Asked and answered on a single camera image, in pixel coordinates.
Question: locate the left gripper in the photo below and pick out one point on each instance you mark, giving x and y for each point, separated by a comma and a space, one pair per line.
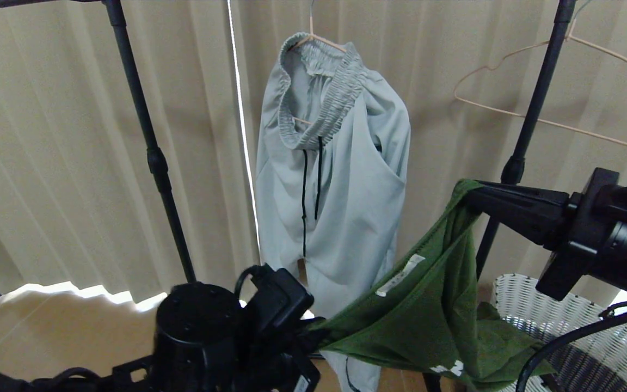
286, 359

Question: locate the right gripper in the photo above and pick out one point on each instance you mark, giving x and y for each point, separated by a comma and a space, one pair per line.
618, 239

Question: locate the green garment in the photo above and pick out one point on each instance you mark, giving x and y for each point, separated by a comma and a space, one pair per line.
433, 316

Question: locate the pale grey shorts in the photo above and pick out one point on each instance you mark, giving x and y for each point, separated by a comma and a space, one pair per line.
357, 190

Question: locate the pink clothes hanger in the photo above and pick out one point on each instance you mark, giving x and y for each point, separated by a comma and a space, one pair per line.
327, 42
564, 126

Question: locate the white laundry basket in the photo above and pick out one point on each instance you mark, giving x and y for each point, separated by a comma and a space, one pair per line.
520, 294

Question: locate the black clothes rack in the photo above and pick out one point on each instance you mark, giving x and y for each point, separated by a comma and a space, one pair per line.
155, 160

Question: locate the beige curtain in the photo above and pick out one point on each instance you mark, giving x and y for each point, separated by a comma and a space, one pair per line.
47, 136

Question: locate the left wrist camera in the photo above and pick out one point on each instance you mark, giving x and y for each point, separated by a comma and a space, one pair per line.
281, 296

